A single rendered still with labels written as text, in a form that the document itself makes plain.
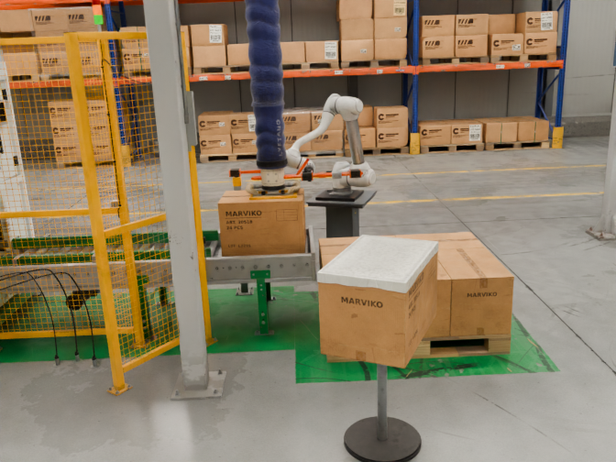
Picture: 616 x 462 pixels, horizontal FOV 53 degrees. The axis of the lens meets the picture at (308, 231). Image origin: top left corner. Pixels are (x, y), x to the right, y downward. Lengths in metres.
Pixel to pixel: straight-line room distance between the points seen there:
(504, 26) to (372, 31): 2.59
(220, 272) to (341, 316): 1.75
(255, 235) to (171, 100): 1.40
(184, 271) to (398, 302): 1.41
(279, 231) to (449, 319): 1.32
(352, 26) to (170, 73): 8.44
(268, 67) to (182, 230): 1.39
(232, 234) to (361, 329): 1.90
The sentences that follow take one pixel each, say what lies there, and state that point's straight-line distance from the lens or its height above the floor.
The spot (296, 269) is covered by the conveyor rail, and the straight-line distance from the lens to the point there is 4.33.
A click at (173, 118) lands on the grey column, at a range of 3.39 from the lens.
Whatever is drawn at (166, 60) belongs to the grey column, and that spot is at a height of 1.94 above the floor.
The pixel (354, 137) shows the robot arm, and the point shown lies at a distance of 4.97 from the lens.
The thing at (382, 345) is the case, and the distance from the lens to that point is 2.75.
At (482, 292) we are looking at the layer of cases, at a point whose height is 0.44.
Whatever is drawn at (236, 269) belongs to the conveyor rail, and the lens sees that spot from 4.34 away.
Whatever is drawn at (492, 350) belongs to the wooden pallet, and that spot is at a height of 0.03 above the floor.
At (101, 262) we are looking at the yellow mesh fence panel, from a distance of 3.73.
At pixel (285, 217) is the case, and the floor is 0.83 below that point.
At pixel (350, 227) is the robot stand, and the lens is 5.23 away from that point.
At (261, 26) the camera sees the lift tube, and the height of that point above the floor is 2.13.
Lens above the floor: 1.97
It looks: 16 degrees down
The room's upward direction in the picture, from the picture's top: 2 degrees counter-clockwise
